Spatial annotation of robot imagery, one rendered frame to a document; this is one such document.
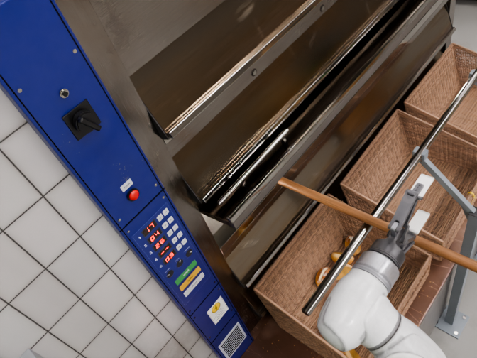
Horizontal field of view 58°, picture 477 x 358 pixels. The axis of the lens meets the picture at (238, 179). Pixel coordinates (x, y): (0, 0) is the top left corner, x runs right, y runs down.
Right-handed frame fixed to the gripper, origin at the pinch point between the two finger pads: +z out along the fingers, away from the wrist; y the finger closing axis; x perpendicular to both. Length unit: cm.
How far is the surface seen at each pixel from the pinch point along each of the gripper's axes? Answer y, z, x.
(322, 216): 69, 22, -51
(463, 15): 148, 317, -101
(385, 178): 87, 67, -46
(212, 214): 8, -27, -50
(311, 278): 87, 1, -46
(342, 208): 28.0, 5.1, -27.6
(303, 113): 8, 21, -51
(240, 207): 4.2, -22.6, -41.5
